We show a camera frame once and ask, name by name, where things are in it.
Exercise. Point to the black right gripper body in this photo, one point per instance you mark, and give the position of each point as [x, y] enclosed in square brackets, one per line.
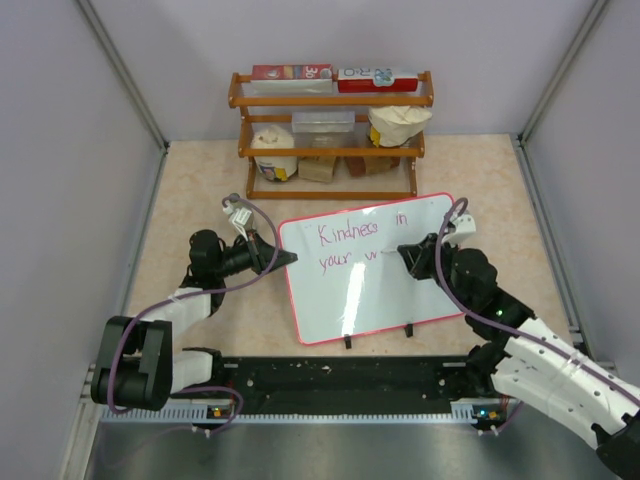
[446, 259]

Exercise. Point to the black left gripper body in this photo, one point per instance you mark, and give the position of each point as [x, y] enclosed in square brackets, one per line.
[253, 250]

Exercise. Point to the pink framed whiteboard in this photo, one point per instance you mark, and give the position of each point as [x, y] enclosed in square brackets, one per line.
[342, 285]

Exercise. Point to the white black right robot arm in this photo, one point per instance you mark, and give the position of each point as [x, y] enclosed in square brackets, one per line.
[523, 358]

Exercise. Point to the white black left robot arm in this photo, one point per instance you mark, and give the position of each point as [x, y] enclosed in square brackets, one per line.
[137, 367]

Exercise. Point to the tan sponge block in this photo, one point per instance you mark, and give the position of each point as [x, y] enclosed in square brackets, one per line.
[317, 168]

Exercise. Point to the wooden two-tier shelf rack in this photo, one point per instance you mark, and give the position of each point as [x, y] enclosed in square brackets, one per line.
[340, 145]

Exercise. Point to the cream cloth bag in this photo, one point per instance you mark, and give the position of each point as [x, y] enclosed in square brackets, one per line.
[392, 126]

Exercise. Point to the clear plastic box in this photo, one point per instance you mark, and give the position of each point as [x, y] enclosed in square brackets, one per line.
[323, 122]

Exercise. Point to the red white carton box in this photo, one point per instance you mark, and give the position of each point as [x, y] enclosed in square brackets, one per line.
[292, 78]

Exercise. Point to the red white zero box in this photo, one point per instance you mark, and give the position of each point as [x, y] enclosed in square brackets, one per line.
[376, 80]

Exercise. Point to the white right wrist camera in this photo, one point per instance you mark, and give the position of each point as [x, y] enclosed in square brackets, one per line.
[462, 228]

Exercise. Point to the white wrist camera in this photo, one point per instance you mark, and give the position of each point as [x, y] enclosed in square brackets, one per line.
[240, 217]
[462, 228]

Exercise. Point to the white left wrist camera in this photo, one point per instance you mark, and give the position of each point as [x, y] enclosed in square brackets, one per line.
[240, 217]

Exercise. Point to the grey cable duct rail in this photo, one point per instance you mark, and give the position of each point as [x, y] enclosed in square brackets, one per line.
[481, 415]

